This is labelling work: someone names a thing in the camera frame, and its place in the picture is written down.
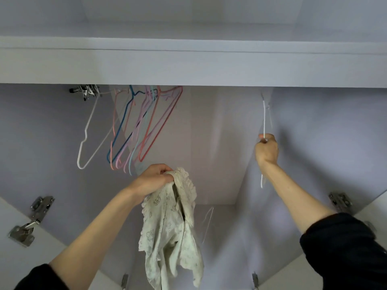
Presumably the person's left hand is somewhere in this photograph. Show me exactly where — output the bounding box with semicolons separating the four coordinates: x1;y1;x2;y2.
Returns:
126;164;176;203

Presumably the person's right hand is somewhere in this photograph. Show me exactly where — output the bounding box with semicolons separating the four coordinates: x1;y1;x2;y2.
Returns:
254;133;280;174

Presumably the grey wooden wardrobe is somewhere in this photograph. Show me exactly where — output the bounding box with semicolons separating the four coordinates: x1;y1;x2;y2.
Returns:
0;0;387;290

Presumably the beige printed shirt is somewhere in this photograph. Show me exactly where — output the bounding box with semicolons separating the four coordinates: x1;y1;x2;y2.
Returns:
138;168;204;290

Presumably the grey wardrobe shelf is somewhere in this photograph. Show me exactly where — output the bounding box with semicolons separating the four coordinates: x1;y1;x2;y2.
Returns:
0;21;387;88

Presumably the person's left forearm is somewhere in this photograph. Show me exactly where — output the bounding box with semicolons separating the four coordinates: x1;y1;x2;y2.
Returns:
50;189;143;290

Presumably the person's right forearm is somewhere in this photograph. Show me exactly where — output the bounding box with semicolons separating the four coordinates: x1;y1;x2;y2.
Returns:
260;161;336;234

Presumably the person's black right sleeve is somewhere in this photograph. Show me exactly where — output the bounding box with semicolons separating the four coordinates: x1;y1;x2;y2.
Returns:
299;212;387;290

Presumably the person's black sleeve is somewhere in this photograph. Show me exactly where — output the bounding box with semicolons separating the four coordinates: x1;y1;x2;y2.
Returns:
299;212;387;290
15;264;70;290

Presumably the person's black left sleeve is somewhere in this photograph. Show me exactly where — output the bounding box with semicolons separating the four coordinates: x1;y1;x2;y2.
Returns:
15;264;70;290

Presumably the metal clip hanger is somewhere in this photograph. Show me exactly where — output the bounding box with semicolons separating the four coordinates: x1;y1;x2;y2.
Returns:
68;84;101;102

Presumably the bunch of coloured wire hangers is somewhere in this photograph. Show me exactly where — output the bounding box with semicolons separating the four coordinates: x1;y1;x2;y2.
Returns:
108;85;184;176

